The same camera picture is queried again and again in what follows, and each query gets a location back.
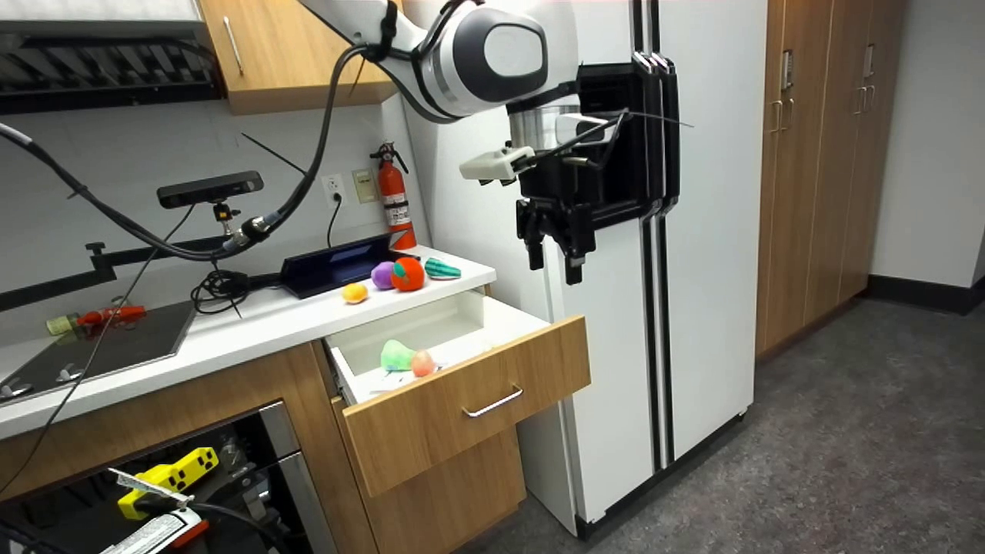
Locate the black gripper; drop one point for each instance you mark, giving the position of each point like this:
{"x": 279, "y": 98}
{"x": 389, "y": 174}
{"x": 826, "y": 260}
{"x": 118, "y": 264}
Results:
{"x": 558, "y": 202}

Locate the white drawer with wooden front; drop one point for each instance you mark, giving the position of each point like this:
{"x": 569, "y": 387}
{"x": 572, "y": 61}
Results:
{"x": 463, "y": 404}

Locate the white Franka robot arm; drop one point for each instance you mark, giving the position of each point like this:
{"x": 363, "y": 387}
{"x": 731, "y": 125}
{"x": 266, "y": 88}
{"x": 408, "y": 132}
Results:
{"x": 480, "y": 61}

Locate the teal plush toy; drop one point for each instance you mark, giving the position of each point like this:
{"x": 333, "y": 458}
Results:
{"x": 443, "y": 270}

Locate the white refrigerator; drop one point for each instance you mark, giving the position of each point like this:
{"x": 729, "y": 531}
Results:
{"x": 617, "y": 358}

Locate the red orange plush toy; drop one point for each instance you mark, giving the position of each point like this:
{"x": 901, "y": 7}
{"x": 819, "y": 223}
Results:
{"x": 409, "y": 276}

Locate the pink plush toy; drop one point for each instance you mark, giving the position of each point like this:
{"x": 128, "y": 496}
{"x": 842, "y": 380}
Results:
{"x": 427, "y": 365}

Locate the red fire extinguisher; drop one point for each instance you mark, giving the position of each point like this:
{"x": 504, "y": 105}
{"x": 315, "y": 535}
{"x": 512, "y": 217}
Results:
{"x": 394, "y": 202}

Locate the purple plush toy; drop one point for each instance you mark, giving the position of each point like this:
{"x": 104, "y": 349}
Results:
{"x": 384, "y": 276}

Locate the pale green plush toy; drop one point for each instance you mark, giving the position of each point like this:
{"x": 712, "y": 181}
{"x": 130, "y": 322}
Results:
{"x": 398, "y": 358}

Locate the yellow plush toy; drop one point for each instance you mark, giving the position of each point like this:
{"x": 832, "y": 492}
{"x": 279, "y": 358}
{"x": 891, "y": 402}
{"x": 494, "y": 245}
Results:
{"x": 356, "y": 292}

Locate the wooden base cabinet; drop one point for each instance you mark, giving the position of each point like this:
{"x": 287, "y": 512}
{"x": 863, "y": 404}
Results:
{"x": 440, "y": 502}

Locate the tall wooden cabinet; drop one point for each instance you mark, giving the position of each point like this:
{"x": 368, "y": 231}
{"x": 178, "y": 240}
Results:
{"x": 819, "y": 174}

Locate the yellow power splitter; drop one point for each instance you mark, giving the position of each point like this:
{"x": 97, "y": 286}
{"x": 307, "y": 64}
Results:
{"x": 170, "y": 478}

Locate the red toy vegetable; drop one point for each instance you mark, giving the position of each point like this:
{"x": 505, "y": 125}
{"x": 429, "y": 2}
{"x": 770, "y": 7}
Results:
{"x": 112, "y": 315}

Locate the black flat cooktop plate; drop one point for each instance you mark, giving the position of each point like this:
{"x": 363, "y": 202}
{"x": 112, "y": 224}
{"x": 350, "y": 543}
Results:
{"x": 104, "y": 349}

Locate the white labelled packet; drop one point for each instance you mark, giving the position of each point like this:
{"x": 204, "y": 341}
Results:
{"x": 155, "y": 532}

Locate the black vented hood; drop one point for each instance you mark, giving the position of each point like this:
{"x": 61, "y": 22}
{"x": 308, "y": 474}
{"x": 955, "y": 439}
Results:
{"x": 104, "y": 64}

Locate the pale green toy vegetable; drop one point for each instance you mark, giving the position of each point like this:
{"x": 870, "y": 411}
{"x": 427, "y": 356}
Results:
{"x": 61, "y": 327}

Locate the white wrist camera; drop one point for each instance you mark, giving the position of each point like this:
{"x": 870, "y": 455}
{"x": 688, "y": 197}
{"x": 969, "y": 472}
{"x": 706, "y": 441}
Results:
{"x": 498, "y": 164}

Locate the beige wall switch plate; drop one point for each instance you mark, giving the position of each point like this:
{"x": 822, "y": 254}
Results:
{"x": 363, "y": 184}

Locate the white wall outlet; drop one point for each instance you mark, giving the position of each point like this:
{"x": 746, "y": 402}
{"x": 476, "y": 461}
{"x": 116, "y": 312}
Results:
{"x": 336, "y": 187}

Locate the wooden wall cabinet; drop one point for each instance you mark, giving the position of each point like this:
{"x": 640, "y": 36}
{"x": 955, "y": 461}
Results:
{"x": 308, "y": 46}

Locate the stainless appliance frame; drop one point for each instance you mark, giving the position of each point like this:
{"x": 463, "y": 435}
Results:
{"x": 297, "y": 482}

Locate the black stereo camera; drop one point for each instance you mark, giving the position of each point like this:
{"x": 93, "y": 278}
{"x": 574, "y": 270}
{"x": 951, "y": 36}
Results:
{"x": 211, "y": 187}

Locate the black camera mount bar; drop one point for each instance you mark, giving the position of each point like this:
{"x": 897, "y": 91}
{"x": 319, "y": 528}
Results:
{"x": 64, "y": 278}

